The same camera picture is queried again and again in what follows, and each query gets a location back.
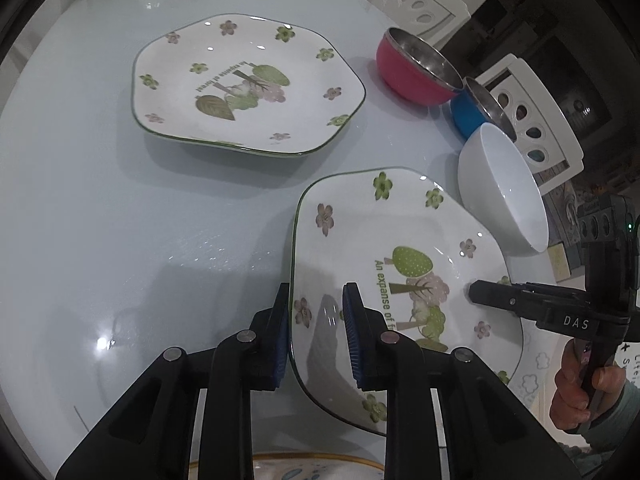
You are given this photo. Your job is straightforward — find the person's right forearm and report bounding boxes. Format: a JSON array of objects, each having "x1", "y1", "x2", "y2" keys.
[{"x1": 587, "y1": 382, "x2": 640, "y2": 456}]

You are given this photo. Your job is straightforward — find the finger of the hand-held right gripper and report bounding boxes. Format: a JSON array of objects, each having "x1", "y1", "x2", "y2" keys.
[{"x1": 467, "y1": 280, "x2": 592, "y2": 322}]

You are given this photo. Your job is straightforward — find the blue steel-lined bowl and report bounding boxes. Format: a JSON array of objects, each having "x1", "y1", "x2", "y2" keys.
[{"x1": 449, "y1": 77, "x2": 518, "y2": 142}]

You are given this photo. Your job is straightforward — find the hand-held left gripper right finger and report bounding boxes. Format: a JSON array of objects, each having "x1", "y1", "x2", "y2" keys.
[{"x1": 341, "y1": 282, "x2": 583, "y2": 480}]

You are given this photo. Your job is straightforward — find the floral white plate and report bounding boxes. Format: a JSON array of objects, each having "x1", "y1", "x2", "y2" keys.
[
  {"x1": 132, "y1": 14, "x2": 368, "y2": 155},
  {"x1": 289, "y1": 166, "x2": 526, "y2": 436}
]

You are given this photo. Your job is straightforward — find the person's right hand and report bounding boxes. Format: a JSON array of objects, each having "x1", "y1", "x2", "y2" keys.
[{"x1": 549, "y1": 339, "x2": 627, "y2": 433}]

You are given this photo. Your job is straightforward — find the red steel-lined bowl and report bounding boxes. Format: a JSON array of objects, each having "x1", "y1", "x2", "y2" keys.
[{"x1": 375, "y1": 27, "x2": 466, "y2": 107}]

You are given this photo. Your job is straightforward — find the white ceramic bowl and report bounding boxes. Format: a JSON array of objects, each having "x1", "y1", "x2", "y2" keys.
[{"x1": 457, "y1": 122, "x2": 550, "y2": 255}]

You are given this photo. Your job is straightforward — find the gold-rimmed patterned plate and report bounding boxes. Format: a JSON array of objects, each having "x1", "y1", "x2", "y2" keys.
[{"x1": 250, "y1": 452, "x2": 387, "y2": 480}]

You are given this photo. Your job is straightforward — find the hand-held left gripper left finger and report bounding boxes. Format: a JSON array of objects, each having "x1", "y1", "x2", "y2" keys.
[{"x1": 54, "y1": 282, "x2": 292, "y2": 480}]

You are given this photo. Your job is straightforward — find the white cutout chair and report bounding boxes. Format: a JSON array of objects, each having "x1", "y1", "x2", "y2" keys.
[
  {"x1": 362, "y1": 0, "x2": 471, "y2": 42},
  {"x1": 474, "y1": 52, "x2": 585, "y2": 196}
]

